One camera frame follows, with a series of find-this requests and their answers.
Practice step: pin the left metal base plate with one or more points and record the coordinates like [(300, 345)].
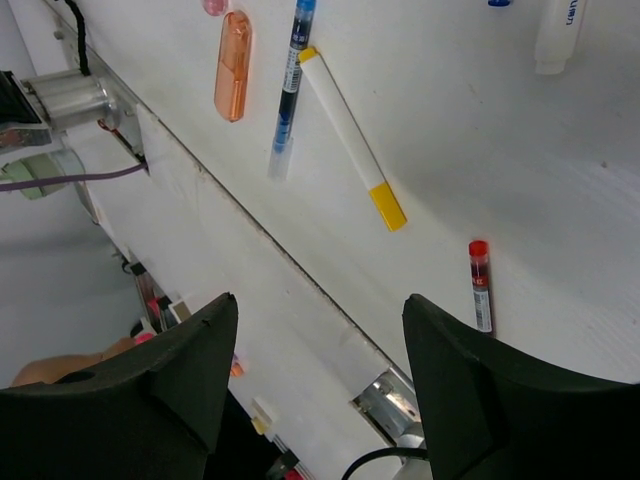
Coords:
[(390, 406)]

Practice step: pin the blue gel pen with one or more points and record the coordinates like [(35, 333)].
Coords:
[(299, 40)]

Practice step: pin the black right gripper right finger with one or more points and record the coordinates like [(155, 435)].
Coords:
[(490, 411)]

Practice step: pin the blue pen centre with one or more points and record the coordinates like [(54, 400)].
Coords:
[(499, 3)]

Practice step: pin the pink white marker pen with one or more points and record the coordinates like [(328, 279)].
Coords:
[(558, 33)]

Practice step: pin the red gel pen lower right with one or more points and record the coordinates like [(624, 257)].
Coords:
[(480, 277)]

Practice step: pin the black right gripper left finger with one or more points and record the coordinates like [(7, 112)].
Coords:
[(152, 412)]

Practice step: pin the orange eraser case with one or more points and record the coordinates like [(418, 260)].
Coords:
[(233, 66)]

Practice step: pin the yellow capped white marker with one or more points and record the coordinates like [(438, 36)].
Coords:
[(335, 106)]

